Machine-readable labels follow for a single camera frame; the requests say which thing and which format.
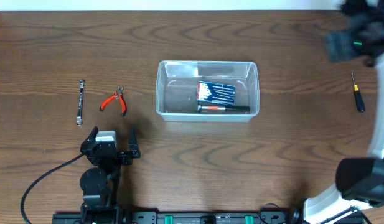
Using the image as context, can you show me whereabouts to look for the black yellow screwdriver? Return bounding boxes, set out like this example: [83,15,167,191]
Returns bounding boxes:
[351,72,366,113]

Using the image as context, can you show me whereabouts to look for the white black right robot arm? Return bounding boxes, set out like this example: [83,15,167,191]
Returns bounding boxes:
[287,0,384,223]

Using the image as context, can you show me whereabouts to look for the blue precision screwdriver set case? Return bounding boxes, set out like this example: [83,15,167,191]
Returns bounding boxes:
[196,81,236,105]

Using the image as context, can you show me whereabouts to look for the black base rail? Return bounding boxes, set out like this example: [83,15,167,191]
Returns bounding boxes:
[52,209,304,224]

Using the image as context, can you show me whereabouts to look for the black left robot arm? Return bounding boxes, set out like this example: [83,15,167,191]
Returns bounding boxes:
[76,127,141,224]

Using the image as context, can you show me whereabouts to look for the silver combination wrench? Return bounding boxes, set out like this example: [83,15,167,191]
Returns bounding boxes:
[76,80,85,127]

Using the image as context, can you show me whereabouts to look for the red handled cutting pliers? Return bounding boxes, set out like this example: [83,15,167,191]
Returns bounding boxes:
[99,86,127,116]

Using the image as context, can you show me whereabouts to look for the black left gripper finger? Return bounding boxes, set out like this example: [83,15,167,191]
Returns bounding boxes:
[128,126,139,152]
[82,126,98,146]

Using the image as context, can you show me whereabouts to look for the claw hammer orange black handle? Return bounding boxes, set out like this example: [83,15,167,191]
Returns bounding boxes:
[194,104,250,113]

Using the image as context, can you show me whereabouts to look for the clear plastic container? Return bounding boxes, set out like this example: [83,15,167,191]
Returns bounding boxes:
[156,60,260,122]

